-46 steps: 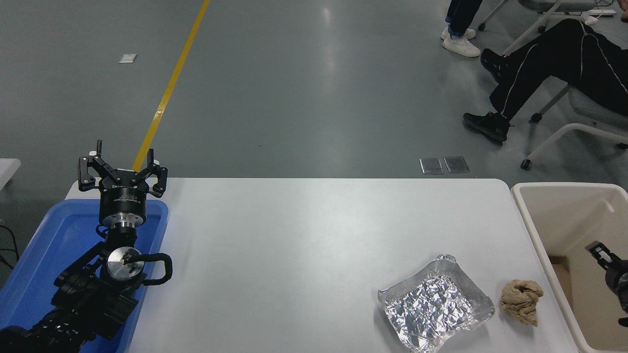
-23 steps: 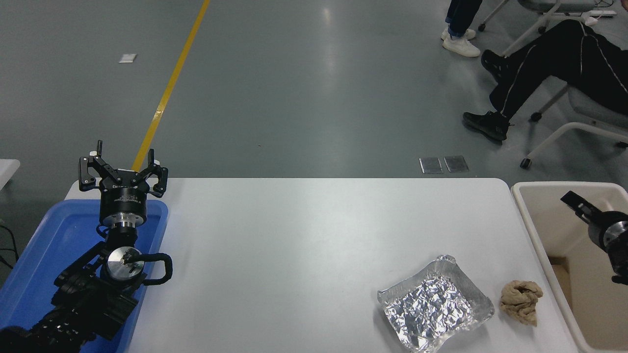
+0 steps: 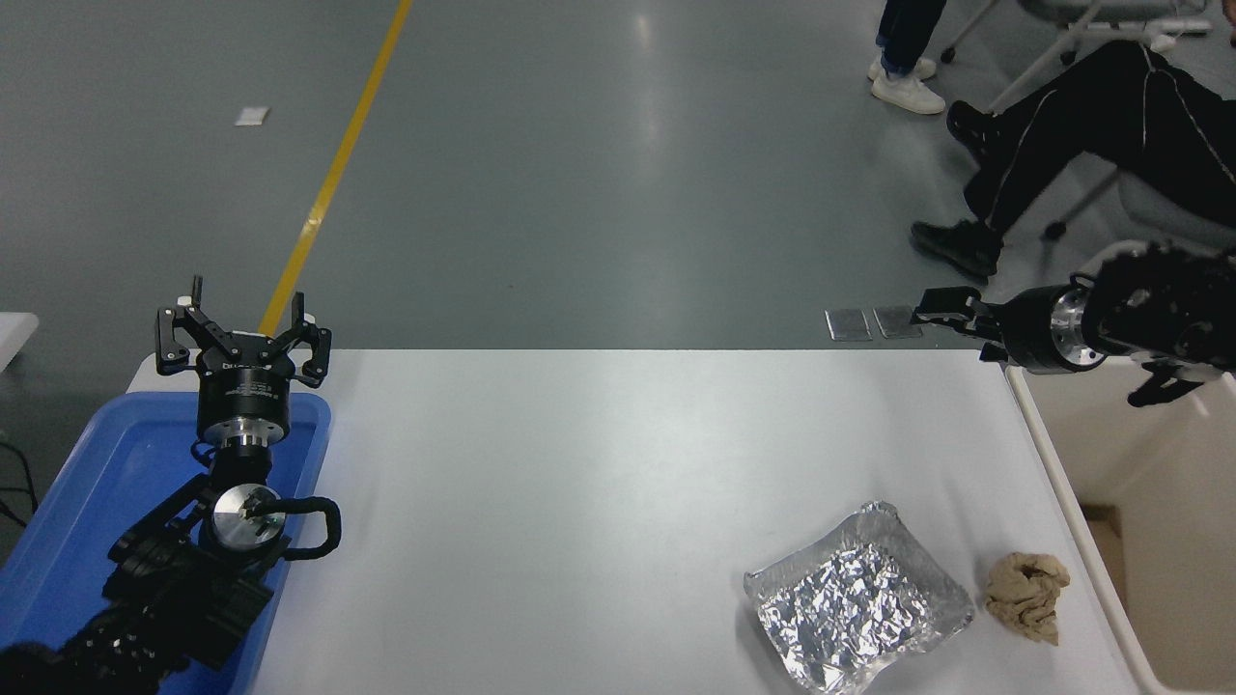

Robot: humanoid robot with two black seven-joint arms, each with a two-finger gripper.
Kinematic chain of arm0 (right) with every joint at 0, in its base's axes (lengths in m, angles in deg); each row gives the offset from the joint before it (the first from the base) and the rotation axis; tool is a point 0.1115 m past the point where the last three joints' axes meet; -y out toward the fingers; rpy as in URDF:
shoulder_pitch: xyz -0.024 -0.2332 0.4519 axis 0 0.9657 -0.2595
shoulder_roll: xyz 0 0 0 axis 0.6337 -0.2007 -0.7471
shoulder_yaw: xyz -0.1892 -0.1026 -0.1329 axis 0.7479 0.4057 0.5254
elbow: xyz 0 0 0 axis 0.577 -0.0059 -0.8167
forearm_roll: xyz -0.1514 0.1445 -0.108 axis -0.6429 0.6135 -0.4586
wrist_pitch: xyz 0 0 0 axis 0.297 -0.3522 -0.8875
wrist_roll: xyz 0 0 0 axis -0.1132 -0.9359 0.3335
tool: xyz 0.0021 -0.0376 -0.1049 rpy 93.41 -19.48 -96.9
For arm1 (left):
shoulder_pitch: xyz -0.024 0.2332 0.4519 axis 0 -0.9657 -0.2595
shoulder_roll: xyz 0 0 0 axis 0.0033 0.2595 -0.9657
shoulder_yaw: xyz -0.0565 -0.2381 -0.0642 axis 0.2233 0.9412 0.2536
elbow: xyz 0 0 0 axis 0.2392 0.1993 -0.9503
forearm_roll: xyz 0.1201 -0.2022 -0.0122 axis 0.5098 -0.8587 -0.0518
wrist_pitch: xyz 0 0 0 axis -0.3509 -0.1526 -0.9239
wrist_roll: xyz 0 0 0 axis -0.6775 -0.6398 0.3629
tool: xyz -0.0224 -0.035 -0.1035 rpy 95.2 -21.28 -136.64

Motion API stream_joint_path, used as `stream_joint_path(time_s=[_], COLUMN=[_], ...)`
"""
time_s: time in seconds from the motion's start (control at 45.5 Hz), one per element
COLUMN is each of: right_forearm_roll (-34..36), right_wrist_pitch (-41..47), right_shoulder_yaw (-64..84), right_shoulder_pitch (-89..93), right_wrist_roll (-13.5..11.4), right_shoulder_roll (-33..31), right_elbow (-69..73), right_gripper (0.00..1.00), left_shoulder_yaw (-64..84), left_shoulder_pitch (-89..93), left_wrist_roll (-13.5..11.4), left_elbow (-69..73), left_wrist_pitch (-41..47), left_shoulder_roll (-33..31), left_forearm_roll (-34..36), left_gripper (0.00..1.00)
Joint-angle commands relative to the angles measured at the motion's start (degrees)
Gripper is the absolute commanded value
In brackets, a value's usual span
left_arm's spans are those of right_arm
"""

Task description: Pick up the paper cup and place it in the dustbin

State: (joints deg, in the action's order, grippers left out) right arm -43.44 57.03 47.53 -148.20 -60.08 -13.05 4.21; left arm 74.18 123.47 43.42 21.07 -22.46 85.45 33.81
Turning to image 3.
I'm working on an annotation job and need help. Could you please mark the white side table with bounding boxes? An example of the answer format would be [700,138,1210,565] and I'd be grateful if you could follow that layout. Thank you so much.
[0,312,42,374]

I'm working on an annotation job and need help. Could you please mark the blue plastic tray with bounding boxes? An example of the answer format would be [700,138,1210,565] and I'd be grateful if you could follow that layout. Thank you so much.
[0,391,332,695]

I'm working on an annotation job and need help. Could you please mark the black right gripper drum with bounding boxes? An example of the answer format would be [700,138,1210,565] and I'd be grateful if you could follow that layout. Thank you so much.
[998,287,1060,376]

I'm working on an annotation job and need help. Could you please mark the white power strip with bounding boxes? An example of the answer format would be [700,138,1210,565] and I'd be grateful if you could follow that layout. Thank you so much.
[1147,17,1214,51]

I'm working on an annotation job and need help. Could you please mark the grey chair with white frame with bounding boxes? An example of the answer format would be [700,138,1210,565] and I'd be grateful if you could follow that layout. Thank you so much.
[1043,169,1236,287]

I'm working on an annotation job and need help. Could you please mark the seated person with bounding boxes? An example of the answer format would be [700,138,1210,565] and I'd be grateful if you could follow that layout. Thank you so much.
[911,39,1236,282]

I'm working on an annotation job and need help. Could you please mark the white-legged office chair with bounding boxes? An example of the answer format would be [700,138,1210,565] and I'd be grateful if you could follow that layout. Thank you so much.
[941,0,1214,114]

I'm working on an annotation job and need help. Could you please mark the crumpled tan paper ball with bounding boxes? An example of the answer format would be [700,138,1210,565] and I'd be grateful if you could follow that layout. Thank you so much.
[985,551,1072,645]

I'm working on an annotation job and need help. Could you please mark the standing person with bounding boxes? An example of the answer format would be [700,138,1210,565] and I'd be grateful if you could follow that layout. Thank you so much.
[867,0,950,117]

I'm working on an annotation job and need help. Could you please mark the large pale bin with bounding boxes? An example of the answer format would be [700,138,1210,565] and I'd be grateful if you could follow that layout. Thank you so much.
[1004,365,1236,695]

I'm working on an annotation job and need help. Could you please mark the black floor cables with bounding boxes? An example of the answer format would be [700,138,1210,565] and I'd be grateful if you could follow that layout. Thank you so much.
[0,439,41,531]

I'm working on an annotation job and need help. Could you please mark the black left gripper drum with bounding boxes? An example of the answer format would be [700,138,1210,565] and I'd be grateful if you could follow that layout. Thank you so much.
[196,336,293,447]

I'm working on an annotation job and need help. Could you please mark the crumpled foil tray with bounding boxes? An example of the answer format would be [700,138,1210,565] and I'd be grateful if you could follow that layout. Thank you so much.
[744,500,976,694]

